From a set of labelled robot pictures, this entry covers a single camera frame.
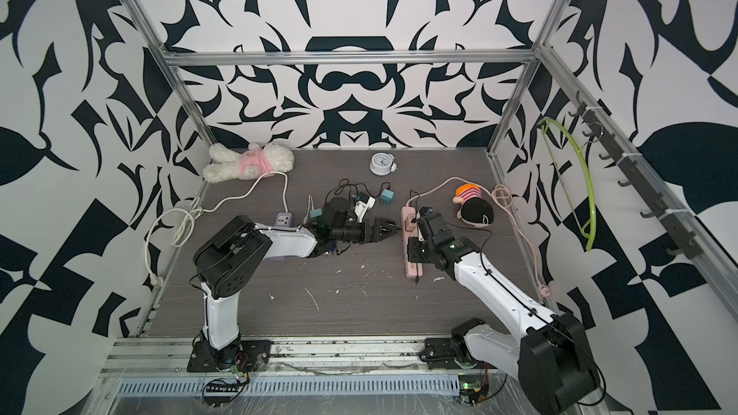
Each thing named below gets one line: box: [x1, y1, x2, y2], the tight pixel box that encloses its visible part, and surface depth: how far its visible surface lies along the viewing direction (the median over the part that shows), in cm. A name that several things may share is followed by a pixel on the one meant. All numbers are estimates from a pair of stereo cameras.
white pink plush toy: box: [202, 142, 295, 184], surface depth 107 cm
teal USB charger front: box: [379, 188, 395, 206], surface depth 106 cm
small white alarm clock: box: [369, 152, 397, 176], surface depth 114 cm
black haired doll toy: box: [452, 182, 495, 228], surface depth 97 cm
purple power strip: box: [274, 212, 294, 228], surface depth 99 cm
